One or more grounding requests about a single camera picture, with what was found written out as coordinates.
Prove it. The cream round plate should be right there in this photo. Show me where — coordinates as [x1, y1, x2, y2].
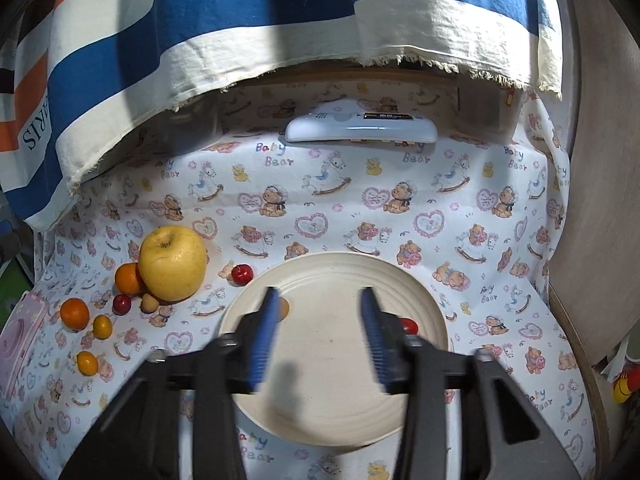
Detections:
[218, 251, 449, 447]

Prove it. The yellow red toy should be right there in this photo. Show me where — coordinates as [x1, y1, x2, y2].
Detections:
[612, 360, 640, 406]

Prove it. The bear printed white cloth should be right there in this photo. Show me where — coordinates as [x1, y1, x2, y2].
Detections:
[0, 77, 608, 480]

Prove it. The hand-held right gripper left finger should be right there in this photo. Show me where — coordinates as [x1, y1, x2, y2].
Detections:
[59, 286, 282, 480]

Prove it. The clear plastic box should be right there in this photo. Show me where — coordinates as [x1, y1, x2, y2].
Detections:
[167, 95, 221, 136]
[457, 80, 521, 143]

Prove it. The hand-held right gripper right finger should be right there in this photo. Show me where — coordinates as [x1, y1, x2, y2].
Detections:
[361, 287, 583, 480]

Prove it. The pink box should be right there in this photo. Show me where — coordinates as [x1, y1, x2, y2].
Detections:
[0, 291, 48, 401]

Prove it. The green mat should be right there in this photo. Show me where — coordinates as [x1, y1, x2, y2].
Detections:
[0, 255, 33, 321]

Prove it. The blue white orange striped cloth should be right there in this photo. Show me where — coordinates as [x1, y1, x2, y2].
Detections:
[0, 0, 563, 233]

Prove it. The orange tangerine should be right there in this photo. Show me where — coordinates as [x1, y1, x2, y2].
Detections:
[114, 262, 147, 296]
[60, 298, 91, 332]

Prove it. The curved wooden chair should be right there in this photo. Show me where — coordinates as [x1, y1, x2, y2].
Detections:
[547, 0, 640, 471]

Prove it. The large yellow apple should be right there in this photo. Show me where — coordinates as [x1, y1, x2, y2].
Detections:
[138, 226, 209, 302]

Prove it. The white remote control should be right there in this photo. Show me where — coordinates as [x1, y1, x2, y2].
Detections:
[284, 101, 439, 144]

